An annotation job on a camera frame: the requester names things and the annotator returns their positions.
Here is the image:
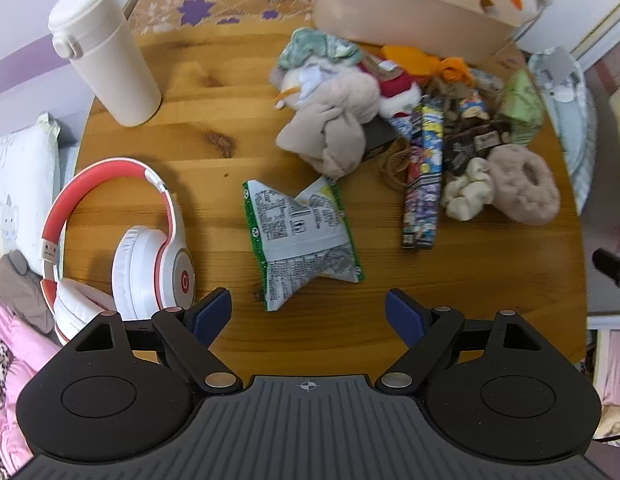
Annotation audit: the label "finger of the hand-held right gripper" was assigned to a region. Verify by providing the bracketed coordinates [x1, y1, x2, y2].
[592, 247, 620, 331]

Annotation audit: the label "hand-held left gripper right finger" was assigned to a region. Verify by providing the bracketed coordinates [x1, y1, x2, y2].
[379, 288, 548, 393]

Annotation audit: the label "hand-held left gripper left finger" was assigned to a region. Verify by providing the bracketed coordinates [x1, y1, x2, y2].
[70, 287, 240, 395]

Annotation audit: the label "green white snack packet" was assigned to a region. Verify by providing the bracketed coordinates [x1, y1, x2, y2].
[242, 176, 365, 312]

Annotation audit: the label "white scrunchie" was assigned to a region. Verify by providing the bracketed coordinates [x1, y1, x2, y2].
[441, 157, 496, 222]

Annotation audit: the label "small dark brown box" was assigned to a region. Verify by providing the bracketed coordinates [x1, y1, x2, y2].
[364, 119, 397, 162]

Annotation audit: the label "dark brown furry hair accessory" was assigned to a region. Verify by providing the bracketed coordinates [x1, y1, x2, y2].
[441, 126, 512, 177]

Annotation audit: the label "light green snack packet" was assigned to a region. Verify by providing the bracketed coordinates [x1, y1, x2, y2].
[496, 69, 546, 147]

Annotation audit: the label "beige plush toy green hat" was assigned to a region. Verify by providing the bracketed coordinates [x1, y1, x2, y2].
[272, 27, 423, 179]

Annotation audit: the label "beige storage box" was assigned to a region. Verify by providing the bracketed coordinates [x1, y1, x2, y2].
[310, 0, 541, 63]

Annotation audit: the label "red white headphones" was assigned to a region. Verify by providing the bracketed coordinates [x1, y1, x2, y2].
[40, 157, 196, 347]

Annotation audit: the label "beige fluffy scrunchie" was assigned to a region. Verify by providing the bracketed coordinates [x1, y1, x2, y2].
[486, 143, 561, 226]

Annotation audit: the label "blue yellow candy packet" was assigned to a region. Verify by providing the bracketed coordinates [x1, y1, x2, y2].
[416, 96, 447, 251]

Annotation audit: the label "grey cloth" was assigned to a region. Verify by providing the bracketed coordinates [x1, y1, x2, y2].
[0, 250, 56, 333]

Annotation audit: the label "pink blanket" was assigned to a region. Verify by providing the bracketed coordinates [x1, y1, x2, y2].
[0, 294, 63, 480]

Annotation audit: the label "small cartoon figure toy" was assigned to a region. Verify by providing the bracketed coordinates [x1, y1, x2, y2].
[457, 89, 491, 121]

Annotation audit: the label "white printed pillow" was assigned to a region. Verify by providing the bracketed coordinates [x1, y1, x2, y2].
[0, 112, 61, 262]

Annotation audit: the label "orange plush toy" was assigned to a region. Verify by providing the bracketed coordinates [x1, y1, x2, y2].
[380, 45, 477, 87]

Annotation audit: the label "white thermos bottle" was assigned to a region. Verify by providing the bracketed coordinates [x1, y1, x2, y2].
[48, 0, 163, 128]

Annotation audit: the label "floral patterned cloth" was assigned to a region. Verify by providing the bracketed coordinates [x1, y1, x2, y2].
[128, 0, 317, 37]

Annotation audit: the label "brown hair tie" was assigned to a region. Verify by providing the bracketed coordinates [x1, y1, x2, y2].
[381, 141, 417, 192]

